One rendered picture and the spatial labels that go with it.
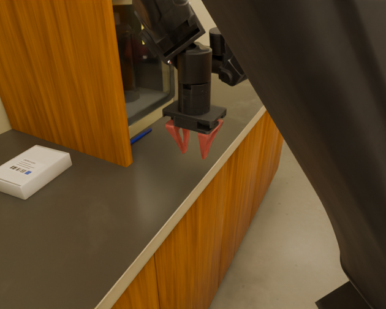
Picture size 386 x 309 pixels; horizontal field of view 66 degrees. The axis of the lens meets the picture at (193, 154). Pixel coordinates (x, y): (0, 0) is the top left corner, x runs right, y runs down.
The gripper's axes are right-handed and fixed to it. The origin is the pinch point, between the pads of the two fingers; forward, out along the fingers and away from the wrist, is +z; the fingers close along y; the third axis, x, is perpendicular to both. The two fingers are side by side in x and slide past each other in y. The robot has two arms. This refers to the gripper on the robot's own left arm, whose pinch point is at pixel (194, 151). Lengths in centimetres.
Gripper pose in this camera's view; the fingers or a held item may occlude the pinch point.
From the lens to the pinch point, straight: 58.3
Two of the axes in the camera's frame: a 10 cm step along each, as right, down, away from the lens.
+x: -4.7, 4.8, -7.4
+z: 0.0, 8.4, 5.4
